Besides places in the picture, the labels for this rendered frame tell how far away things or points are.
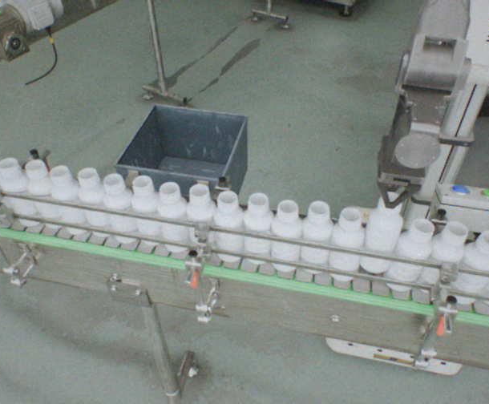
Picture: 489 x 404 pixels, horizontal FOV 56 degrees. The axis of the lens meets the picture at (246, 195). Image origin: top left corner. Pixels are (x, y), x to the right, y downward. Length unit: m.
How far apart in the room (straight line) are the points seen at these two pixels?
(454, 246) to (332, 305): 0.27
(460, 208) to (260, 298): 0.45
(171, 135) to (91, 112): 1.81
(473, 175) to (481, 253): 1.77
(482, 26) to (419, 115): 0.66
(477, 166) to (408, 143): 1.98
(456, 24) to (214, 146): 1.03
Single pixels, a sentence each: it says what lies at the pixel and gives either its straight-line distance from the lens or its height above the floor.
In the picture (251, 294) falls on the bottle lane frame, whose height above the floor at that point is 0.94.
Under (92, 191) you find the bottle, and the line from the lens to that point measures 0.97.
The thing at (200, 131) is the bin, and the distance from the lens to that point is 1.53.
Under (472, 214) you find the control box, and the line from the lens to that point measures 1.02.
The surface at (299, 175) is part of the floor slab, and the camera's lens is 2.66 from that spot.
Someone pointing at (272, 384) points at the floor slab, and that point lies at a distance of 1.92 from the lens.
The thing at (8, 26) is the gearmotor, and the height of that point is 0.99.
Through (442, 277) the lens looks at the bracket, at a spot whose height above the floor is 1.11.
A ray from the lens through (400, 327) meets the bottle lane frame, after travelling 1.02.
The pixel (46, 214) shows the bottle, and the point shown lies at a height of 1.05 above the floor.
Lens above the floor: 1.77
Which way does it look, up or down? 44 degrees down
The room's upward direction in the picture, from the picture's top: 1 degrees counter-clockwise
